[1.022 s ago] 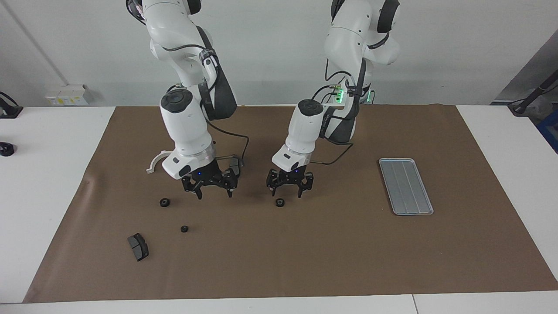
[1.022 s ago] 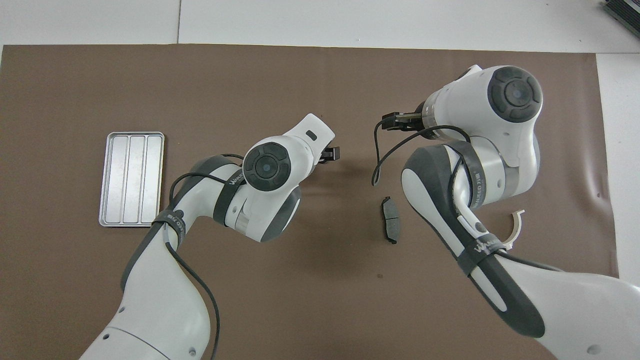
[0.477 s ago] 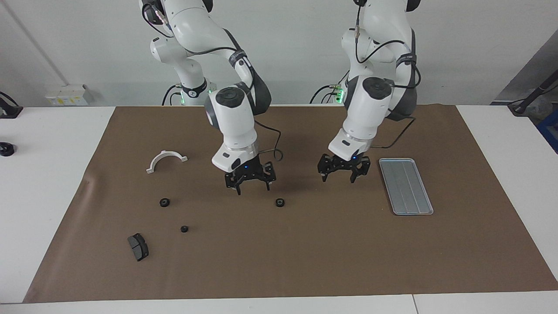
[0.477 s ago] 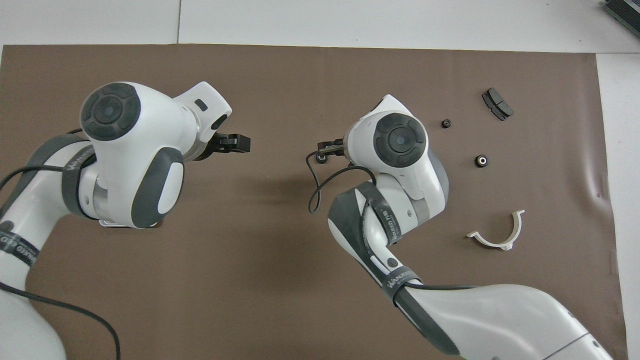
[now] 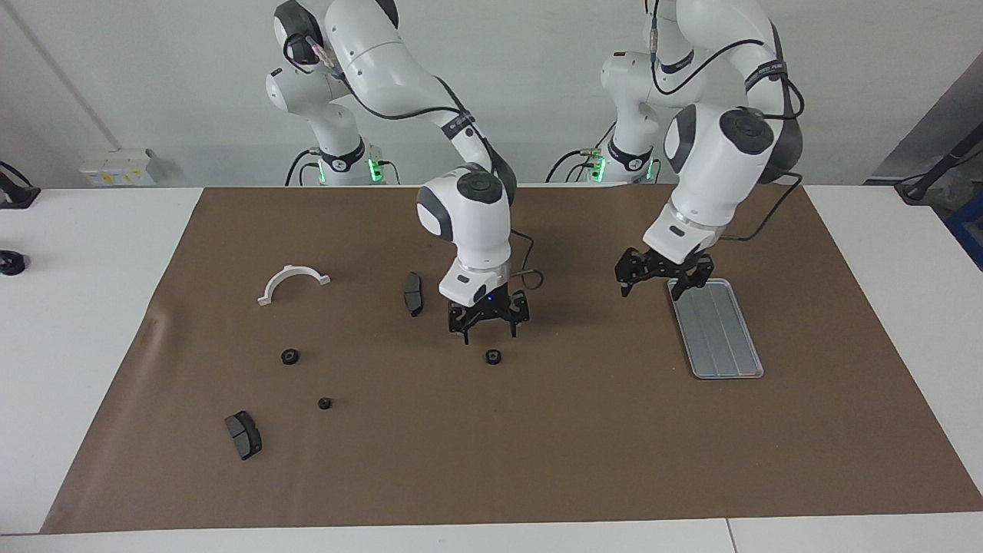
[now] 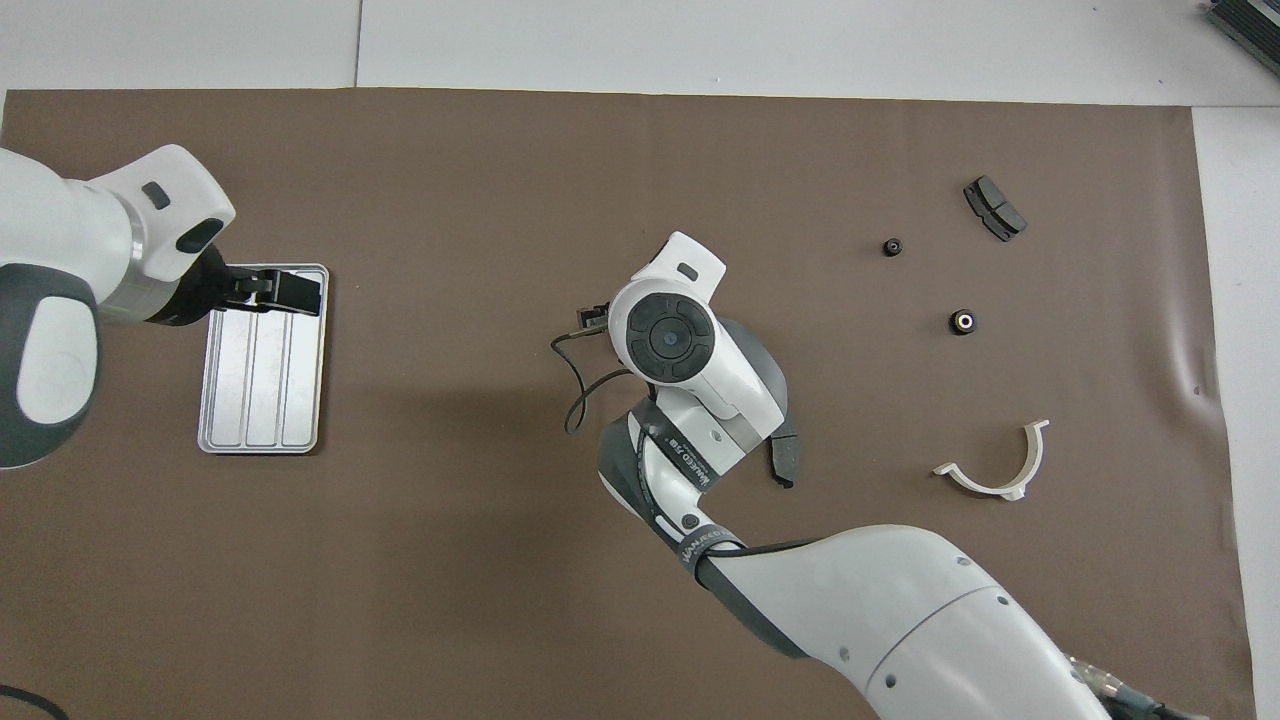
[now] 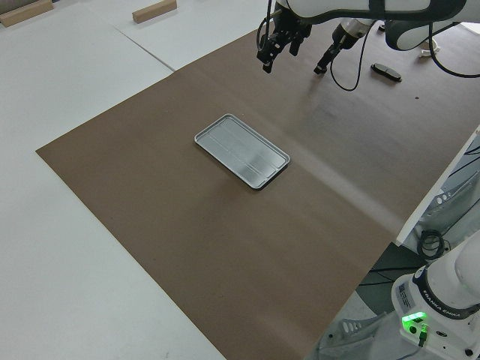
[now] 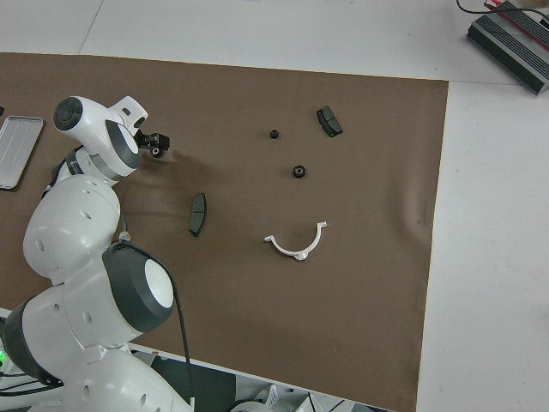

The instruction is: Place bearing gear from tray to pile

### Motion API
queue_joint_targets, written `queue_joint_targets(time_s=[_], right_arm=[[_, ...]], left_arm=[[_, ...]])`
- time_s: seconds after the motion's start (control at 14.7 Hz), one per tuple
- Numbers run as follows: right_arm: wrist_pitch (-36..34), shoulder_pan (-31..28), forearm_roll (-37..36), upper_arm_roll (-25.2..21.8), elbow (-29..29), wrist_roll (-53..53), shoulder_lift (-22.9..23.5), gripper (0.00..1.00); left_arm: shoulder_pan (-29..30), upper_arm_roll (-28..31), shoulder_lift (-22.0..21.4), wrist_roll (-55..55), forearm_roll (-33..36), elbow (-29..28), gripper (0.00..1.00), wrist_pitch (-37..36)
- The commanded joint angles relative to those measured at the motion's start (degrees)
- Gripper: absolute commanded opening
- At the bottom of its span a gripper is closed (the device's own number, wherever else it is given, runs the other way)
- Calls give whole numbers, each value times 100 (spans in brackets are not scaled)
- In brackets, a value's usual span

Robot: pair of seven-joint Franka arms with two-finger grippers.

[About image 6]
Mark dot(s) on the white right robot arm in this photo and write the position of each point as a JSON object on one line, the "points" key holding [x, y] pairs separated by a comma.
{"points": [[900, 620]]}

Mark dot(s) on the short grey brake pad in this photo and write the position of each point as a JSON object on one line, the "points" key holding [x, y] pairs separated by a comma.
{"points": [[995, 208]]}

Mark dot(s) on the dark ridged metal box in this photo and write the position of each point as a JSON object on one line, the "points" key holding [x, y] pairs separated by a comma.
{"points": [[1250, 30]]}

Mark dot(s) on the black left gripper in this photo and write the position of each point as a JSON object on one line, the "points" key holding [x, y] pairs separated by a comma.
{"points": [[200, 290]]}

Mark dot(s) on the white curved plastic bracket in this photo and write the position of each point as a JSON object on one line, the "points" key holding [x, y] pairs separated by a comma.
{"points": [[1012, 490]]}

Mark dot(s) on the brown paper table mat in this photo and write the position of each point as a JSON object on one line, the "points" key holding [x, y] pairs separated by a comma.
{"points": [[450, 600]]}

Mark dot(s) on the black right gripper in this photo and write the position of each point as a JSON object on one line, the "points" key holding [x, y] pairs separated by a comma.
{"points": [[592, 318]]}

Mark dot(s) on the long grey brake pad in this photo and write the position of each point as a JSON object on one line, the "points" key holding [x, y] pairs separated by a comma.
{"points": [[788, 460]]}

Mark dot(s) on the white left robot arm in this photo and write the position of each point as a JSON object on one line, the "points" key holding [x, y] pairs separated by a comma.
{"points": [[60, 250]]}

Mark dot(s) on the silver ribbed metal tray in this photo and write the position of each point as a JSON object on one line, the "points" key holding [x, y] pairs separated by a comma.
{"points": [[260, 400]]}

